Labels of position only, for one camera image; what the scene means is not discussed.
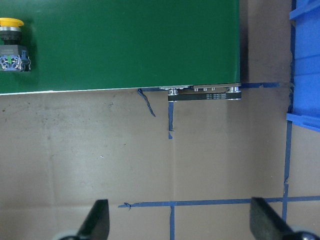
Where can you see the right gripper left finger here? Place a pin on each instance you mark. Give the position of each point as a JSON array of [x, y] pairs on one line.
[[96, 225]]

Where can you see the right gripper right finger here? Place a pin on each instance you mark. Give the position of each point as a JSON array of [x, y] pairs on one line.
[[265, 223]]

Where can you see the yellow mushroom push button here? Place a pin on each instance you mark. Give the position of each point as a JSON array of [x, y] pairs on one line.
[[14, 57]]

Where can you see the right blue plastic bin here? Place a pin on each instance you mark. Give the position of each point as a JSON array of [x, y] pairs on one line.
[[306, 94]]

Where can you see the green conveyor belt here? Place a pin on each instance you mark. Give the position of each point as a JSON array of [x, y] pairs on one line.
[[93, 45]]

